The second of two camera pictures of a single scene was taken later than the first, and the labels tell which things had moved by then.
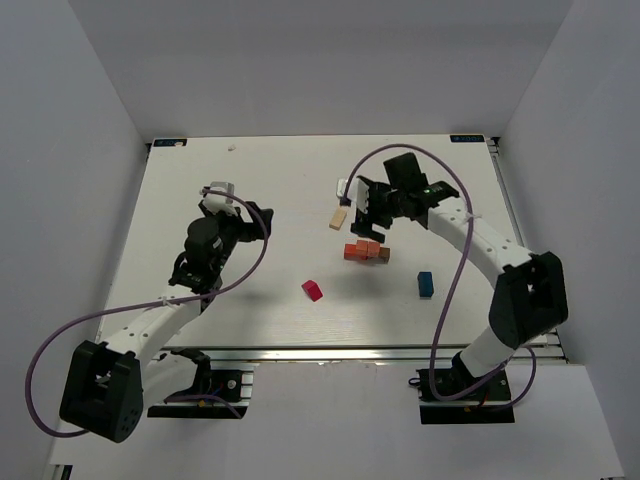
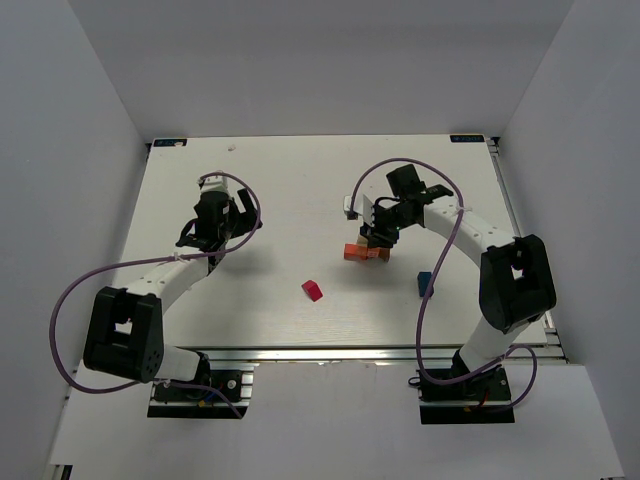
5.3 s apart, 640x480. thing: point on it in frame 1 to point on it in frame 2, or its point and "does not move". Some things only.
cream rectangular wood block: [338, 219] to [362, 241]
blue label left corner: [170, 142] does not move
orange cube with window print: [373, 248] does not move
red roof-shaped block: [313, 290] does not move
